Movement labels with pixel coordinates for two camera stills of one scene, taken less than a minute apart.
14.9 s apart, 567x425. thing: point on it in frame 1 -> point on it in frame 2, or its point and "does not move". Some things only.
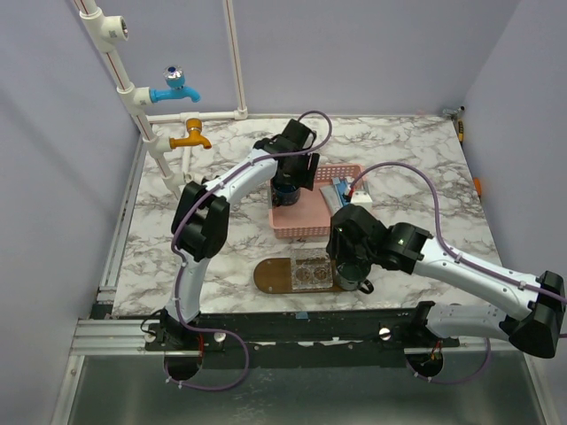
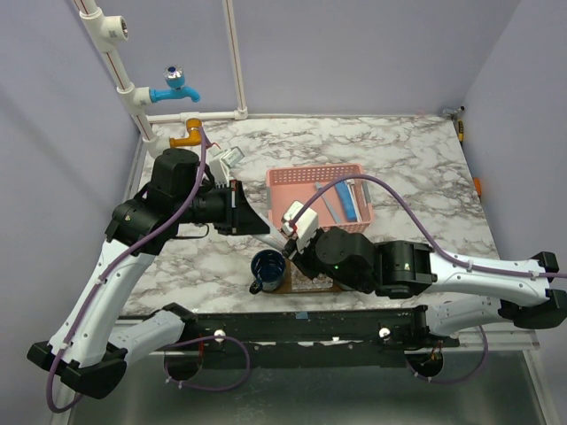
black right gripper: [336, 248] -> [301, 258]
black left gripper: [306, 179] -> [239, 217]
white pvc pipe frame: [174, 166] does not move
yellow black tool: [461, 132] does not move
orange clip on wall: [478, 186] does not move
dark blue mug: [285, 195] -> [268, 268]
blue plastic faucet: [176, 88] does not move
